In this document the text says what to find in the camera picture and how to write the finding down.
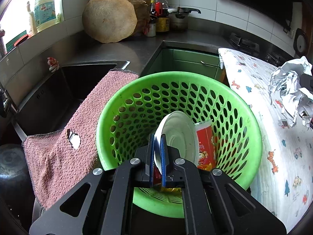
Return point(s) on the pink dish towel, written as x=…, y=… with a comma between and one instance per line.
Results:
x=57, y=161

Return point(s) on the green perforated plastic basket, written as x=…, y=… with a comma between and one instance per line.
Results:
x=136, y=110

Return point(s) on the dark sauce bottle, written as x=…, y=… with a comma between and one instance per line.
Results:
x=153, y=13

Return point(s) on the small seasoning jar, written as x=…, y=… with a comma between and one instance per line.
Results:
x=151, y=28

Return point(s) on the detergent bottle on windowsill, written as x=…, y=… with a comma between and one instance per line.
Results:
x=44, y=14

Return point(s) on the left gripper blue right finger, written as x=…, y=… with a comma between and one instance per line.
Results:
x=213, y=203

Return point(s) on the white paper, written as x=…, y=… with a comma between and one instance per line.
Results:
x=291, y=84

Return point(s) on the round wooden chopping block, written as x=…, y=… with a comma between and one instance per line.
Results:
x=109, y=21

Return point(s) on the black gas stove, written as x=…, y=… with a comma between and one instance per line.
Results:
x=262, y=50

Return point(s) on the red paper cup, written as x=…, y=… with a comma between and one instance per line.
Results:
x=207, y=152

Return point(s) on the black rice cooker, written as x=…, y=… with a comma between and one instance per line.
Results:
x=301, y=43

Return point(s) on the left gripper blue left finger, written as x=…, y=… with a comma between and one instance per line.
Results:
x=101, y=203

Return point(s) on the black kitchen sink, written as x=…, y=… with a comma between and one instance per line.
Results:
x=43, y=108

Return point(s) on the cooking oil bottle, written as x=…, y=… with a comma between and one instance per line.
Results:
x=163, y=20

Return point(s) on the steel cooking pot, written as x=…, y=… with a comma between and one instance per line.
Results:
x=179, y=18

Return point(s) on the white patterned tablecloth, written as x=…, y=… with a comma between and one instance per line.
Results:
x=283, y=183

